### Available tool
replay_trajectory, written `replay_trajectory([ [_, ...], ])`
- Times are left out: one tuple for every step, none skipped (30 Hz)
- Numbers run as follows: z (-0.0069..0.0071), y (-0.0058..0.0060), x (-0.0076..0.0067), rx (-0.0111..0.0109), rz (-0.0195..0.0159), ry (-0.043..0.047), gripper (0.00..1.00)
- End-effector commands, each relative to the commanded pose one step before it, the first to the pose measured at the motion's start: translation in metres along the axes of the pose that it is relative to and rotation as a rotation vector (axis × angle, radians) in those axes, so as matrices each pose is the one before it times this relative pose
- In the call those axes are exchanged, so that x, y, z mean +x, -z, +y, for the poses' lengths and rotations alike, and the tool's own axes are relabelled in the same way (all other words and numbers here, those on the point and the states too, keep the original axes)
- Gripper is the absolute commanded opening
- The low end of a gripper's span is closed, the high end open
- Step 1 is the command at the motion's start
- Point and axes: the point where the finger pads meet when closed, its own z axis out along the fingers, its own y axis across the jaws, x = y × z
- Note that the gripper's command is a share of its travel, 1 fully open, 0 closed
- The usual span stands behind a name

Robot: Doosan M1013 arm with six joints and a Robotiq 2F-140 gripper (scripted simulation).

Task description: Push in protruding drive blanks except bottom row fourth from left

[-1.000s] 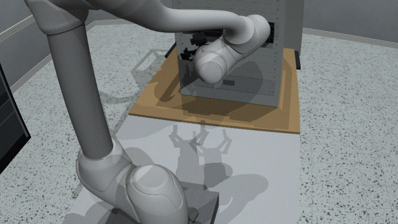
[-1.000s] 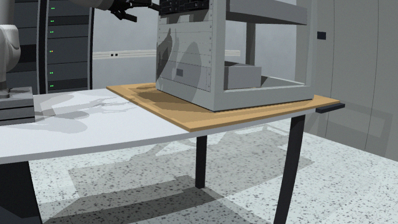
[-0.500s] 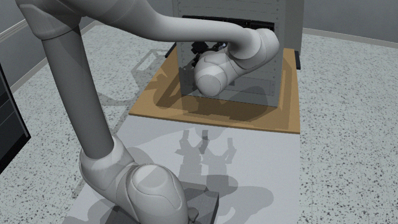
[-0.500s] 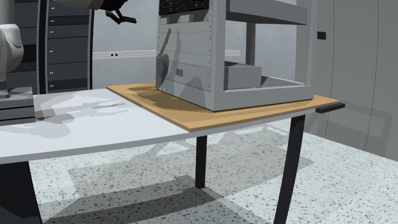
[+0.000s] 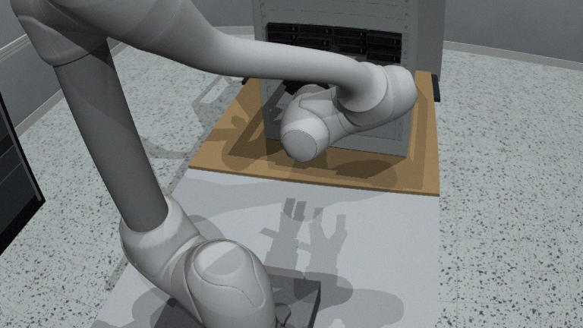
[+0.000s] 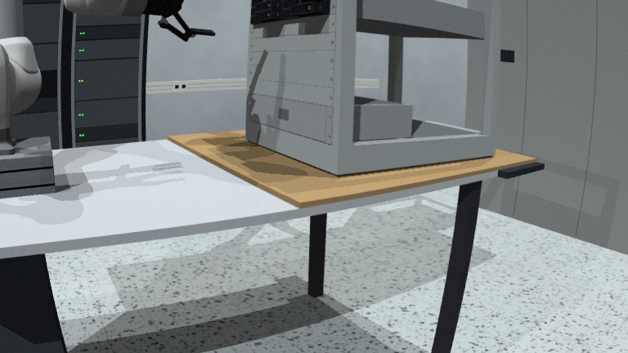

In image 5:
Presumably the tan flat wooden board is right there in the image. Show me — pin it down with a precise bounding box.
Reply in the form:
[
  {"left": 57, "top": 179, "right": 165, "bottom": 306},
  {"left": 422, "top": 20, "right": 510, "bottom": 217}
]
[{"left": 188, "top": 70, "right": 440, "bottom": 197}]

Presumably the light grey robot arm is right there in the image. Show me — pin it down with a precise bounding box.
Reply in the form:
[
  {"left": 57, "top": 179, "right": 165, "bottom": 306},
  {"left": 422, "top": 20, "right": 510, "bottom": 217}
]
[{"left": 10, "top": 0, "right": 418, "bottom": 328}]

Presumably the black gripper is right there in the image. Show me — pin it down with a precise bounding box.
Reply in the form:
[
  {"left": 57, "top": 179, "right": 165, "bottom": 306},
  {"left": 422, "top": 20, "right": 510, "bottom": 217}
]
[{"left": 301, "top": 43, "right": 340, "bottom": 90}]

